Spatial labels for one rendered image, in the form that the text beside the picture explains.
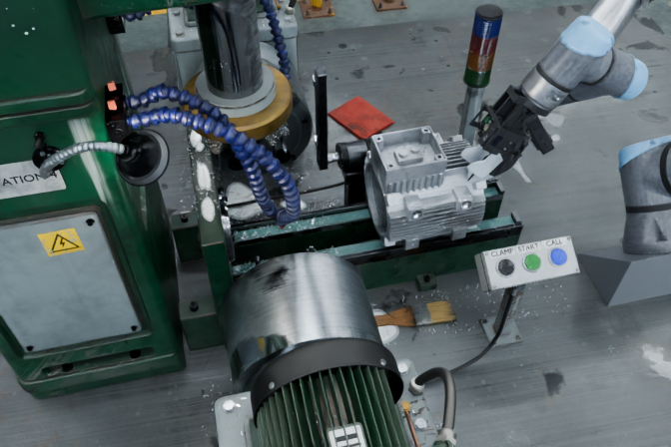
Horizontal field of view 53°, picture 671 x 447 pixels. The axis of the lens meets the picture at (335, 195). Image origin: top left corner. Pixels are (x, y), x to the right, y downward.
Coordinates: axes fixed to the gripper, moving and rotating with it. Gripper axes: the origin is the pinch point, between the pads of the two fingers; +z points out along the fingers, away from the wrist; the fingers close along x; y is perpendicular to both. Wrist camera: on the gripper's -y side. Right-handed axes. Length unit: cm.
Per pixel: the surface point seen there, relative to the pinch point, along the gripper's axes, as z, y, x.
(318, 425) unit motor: 0, 48, 53
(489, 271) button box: 4.8, 2.3, 19.8
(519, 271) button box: 2.5, -2.6, 20.6
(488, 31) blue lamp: -15.1, -7.5, -33.1
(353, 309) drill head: 11.9, 28.8, 26.6
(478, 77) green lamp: -4.3, -13.6, -33.2
